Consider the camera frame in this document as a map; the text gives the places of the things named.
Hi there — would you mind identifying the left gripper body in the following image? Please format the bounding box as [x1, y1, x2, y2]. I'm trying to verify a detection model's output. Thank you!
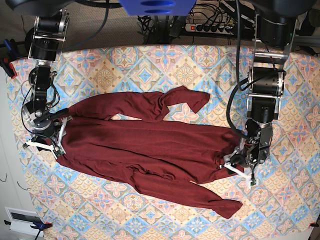
[223, 149, 253, 170]

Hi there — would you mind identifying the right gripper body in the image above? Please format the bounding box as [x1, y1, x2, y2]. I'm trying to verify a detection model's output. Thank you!
[31, 108, 69, 144]

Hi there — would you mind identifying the dark red t-shirt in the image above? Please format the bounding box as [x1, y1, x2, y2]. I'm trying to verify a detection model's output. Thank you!
[57, 86, 242, 219]

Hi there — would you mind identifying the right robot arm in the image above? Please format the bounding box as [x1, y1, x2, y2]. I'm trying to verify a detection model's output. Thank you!
[5, 0, 69, 146]

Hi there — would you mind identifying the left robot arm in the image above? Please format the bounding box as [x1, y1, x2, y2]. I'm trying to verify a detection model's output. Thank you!
[224, 0, 315, 171]

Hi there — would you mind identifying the patterned tile tablecloth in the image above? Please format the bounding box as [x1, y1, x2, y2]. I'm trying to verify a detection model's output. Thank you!
[3, 45, 320, 240]

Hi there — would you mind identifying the blue orange clamp upper left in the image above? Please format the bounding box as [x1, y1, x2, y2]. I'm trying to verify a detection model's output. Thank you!
[0, 39, 18, 79]

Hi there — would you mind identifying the blue orange clamp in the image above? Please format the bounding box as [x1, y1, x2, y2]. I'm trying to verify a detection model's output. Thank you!
[0, 39, 18, 79]
[3, 219, 53, 240]

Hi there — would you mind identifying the black round stool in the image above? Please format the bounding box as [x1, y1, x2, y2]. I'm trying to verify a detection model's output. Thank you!
[24, 27, 35, 54]

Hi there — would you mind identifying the blue orange clamp lower left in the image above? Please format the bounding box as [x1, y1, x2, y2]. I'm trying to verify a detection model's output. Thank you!
[3, 219, 53, 240]

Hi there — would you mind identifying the orange clamp lower right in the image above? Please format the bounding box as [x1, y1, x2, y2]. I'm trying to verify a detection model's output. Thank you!
[309, 222, 320, 228]

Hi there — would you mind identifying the white power strip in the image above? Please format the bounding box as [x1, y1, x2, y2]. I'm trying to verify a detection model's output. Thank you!
[184, 23, 232, 35]

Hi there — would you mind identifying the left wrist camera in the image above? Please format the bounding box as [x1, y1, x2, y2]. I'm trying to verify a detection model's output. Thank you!
[249, 178, 259, 187]

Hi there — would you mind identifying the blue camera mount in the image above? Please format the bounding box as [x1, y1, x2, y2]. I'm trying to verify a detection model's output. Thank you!
[119, 0, 196, 16]

